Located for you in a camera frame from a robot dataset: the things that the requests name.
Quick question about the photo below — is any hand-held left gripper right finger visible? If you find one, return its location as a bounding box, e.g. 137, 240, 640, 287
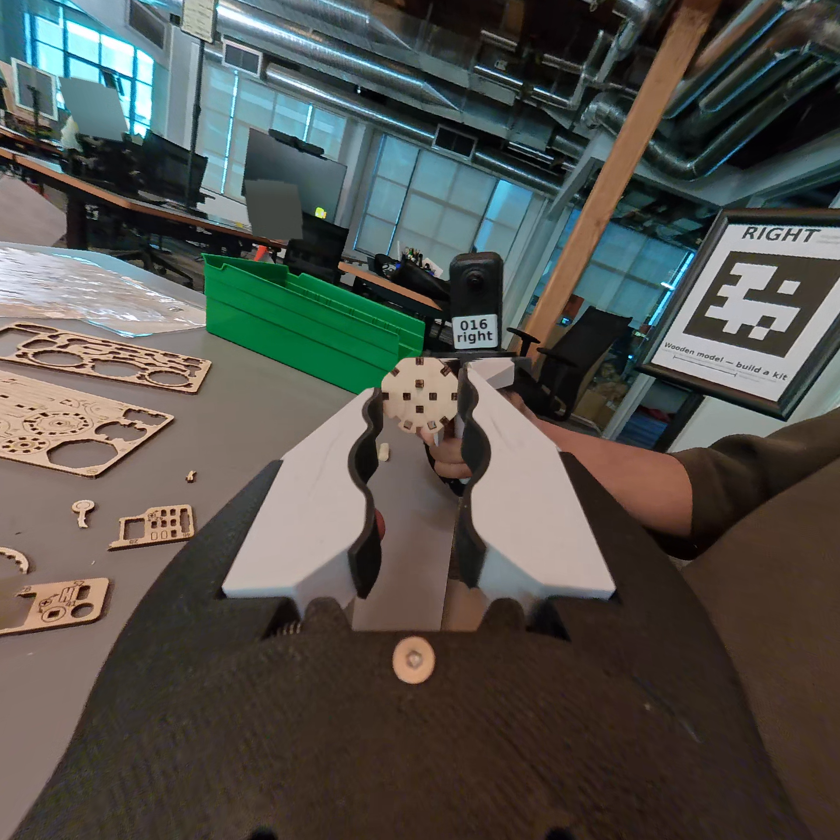
451, 364, 619, 618

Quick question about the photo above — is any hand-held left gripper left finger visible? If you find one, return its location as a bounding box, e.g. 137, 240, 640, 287
222, 387, 385, 618

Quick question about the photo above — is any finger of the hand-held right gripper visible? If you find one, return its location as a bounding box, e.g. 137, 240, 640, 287
469, 357, 518, 390

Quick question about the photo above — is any round wooden gear disc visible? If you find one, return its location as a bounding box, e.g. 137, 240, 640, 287
381, 357, 459, 434

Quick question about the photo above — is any person's right forearm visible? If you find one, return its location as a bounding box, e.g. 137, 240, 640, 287
521, 410, 840, 562

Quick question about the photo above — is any long background desk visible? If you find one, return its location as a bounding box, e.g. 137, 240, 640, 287
0, 125, 291, 263

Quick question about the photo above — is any person's right hand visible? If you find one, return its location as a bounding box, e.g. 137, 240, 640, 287
431, 433, 473, 484

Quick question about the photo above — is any black bag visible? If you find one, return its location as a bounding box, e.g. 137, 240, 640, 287
373, 252, 452, 308

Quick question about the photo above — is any black office chair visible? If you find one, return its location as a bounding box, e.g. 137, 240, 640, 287
512, 307, 635, 421
285, 222, 350, 284

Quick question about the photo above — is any wooden sheet with round holes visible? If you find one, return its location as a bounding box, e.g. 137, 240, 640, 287
0, 322, 213, 395

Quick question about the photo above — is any green plastic bin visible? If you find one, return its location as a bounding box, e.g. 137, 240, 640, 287
202, 252, 427, 395

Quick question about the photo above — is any wooden support beam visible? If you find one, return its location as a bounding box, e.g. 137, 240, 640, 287
524, 0, 724, 343

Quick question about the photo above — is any black monitor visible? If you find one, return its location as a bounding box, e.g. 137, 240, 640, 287
244, 128, 349, 225

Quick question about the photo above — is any wooden sheet with gear cutouts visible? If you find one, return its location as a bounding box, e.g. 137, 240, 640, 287
0, 371, 175, 479

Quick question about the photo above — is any framed marker sign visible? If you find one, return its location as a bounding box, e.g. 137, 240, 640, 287
640, 209, 840, 421

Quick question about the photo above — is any clear plastic wrap sheet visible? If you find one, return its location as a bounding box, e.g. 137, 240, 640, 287
0, 248, 206, 329

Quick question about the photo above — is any small wooden part frame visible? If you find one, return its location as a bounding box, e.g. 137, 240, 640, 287
108, 504, 196, 551
0, 577, 112, 637

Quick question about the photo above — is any silver ventilation duct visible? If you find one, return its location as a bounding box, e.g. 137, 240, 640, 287
581, 0, 840, 183

